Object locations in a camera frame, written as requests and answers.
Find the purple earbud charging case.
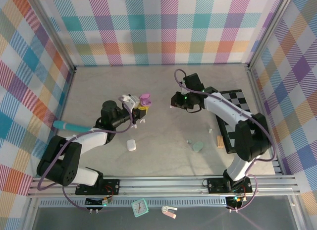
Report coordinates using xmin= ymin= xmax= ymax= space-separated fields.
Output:
xmin=139 ymin=92 xmax=152 ymax=107

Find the black grey chessboard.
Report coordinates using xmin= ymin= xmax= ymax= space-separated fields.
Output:
xmin=216 ymin=89 xmax=251 ymax=155

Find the teal pen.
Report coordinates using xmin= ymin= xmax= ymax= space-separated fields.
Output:
xmin=53 ymin=120 xmax=92 ymax=133

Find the small controller board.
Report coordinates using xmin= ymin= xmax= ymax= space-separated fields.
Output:
xmin=225 ymin=195 xmax=248 ymax=209
xmin=85 ymin=196 xmax=112 ymax=207

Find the teal alarm clock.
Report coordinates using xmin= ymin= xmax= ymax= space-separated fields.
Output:
xmin=131 ymin=198 xmax=150 ymax=218

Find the white pink small tool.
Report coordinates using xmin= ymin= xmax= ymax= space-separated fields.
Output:
xmin=161 ymin=205 xmax=178 ymax=219

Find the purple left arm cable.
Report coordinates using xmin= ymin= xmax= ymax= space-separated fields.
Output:
xmin=37 ymin=95 xmax=136 ymax=212

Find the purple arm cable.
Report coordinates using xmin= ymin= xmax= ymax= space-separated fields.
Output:
xmin=37 ymin=95 xmax=136 ymax=212
xmin=174 ymin=68 xmax=278 ymax=212

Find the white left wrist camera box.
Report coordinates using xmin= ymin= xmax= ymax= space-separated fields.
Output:
xmin=118 ymin=94 xmax=140 ymax=109

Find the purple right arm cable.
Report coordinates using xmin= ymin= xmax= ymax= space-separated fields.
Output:
xmin=174 ymin=68 xmax=278 ymax=212

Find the aluminium rear rail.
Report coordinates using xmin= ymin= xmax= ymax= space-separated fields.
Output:
xmin=74 ymin=62 xmax=250 ymax=67

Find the aluminium side rail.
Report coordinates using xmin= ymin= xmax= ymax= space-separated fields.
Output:
xmin=43 ymin=67 xmax=76 ymax=178
xmin=246 ymin=66 xmax=284 ymax=177

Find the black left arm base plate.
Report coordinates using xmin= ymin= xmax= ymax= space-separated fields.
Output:
xmin=75 ymin=179 xmax=120 ymax=195

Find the aluminium mounting rail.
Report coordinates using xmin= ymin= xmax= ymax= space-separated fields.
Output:
xmin=27 ymin=175 xmax=302 ymax=198

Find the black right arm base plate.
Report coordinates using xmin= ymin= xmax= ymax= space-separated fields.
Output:
xmin=207 ymin=177 xmax=253 ymax=194

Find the slotted grey cable duct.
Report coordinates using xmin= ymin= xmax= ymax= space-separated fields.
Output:
xmin=39 ymin=199 xmax=228 ymax=207

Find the aluminium frame post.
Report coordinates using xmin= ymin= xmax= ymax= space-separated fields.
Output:
xmin=247 ymin=0 xmax=297 ymax=70
xmin=26 ymin=0 xmax=76 ymax=73

